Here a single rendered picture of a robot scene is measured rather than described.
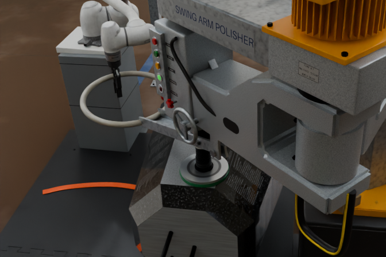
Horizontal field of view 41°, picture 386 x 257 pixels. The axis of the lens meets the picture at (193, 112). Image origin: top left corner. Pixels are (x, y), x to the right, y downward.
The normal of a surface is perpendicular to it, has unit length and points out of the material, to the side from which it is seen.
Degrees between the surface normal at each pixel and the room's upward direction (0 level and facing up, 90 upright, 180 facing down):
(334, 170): 90
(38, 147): 0
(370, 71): 90
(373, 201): 0
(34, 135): 0
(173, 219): 90
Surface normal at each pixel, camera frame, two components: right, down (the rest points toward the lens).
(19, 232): -0.07, -0.84
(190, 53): 0.59, 0.40
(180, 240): -0.21, 0.54
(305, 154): -0.82, 0.36
